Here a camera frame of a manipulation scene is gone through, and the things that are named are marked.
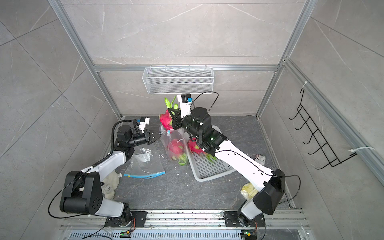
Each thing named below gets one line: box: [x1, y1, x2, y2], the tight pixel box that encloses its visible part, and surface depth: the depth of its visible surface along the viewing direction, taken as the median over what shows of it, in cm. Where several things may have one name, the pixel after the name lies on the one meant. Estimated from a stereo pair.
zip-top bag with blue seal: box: [123, 143, 166, 179], surface depth 92 cm
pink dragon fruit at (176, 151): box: [169, 139, 188, 166], surface depth 88 cm
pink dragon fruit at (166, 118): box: [159, 96, 178, 130], surface depth 67 cm
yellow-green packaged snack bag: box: [240, 182, 259, 200], surface depth 81 cm
